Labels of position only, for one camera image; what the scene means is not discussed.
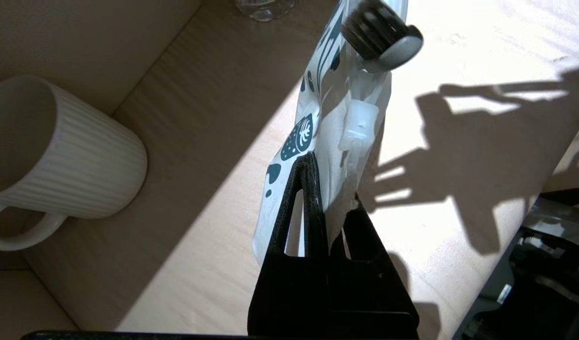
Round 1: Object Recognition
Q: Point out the small clear water bottle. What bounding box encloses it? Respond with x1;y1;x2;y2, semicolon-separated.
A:
235;0;295;22

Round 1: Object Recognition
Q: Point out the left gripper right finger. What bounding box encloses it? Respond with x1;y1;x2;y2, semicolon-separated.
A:
329;210;417;315

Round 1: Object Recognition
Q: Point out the robot base chassis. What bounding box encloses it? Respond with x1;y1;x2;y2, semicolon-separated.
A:
452;189;579;340

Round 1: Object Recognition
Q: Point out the beige wooden shelf cabinet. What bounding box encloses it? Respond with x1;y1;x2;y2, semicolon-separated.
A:
0;0;579;333

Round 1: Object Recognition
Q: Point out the white leaf-print plastic bag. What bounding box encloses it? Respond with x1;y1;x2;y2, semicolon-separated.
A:
252;0;408;265

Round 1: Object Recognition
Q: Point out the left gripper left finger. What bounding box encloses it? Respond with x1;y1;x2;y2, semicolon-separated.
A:
248;152;329;315

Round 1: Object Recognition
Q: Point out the white ribbed mug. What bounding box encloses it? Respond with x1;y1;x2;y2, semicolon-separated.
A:
0;75;148;251

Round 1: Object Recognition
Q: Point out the grey toothbrush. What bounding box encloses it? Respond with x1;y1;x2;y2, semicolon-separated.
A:
341;0;423;74

